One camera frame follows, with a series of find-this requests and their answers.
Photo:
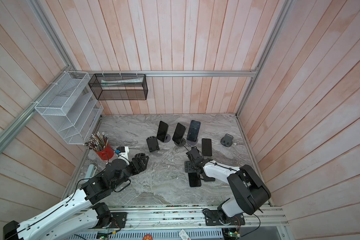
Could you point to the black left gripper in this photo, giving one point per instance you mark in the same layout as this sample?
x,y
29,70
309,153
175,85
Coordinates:
x,y
142,166

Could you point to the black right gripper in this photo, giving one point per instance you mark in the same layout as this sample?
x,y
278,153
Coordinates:
x,y
187,166

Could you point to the silver-edged smartphone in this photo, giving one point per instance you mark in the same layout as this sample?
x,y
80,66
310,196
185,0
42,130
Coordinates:
x,y
207,147

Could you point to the black folding phone stand front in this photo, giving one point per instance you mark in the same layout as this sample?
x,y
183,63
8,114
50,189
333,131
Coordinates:
x,y
205,178

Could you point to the black folding phone stand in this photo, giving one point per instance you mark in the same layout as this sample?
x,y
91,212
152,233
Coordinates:
x,y
153,144
205,178

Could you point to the blue-edged smartphone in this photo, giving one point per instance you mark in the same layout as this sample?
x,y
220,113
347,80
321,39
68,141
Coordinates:
x,y
194,180

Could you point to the teal smartphone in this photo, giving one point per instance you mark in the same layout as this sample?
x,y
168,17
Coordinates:
x,y
179,132

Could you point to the purple smartphone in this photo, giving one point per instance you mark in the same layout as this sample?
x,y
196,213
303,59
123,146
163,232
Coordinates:
x,y
193,131

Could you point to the purple round stand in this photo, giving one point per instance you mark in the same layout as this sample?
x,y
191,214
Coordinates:
x,y
191,143

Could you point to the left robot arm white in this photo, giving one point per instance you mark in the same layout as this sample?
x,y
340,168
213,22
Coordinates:
x,y
81,210

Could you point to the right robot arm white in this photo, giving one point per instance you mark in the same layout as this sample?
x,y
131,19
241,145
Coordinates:
x,y
248,189

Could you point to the black folding phone stand left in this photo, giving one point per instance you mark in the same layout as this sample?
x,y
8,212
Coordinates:
x,y
153,144

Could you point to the grey round stand middle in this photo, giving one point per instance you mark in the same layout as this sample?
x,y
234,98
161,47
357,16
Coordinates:
x,y
180,143

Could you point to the grey round empty phone stand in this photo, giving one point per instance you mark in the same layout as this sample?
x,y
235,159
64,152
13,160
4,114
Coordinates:
x,y
227,140

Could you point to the green smartphone on round stand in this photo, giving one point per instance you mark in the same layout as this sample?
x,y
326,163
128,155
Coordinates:
x,y
162,131

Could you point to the red pencil cup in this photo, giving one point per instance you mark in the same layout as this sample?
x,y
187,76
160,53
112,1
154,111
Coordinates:
x,y
106,154

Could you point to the bundle of coloured pencils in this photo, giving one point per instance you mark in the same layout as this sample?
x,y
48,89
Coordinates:
x,y
97,142

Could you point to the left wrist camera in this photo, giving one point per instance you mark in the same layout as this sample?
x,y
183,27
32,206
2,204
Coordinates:
x,y
122,153

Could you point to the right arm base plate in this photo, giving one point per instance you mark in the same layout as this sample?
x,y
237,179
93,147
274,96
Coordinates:
x,y
219,218

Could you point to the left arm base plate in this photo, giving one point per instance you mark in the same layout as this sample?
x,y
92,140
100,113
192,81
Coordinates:
x,y
118,220

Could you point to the black wire mesh basket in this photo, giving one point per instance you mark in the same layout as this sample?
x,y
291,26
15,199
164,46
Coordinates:
x,y
114,87

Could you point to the white wire mesh shelf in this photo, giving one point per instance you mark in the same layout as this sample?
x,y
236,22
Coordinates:
x,y
71,112

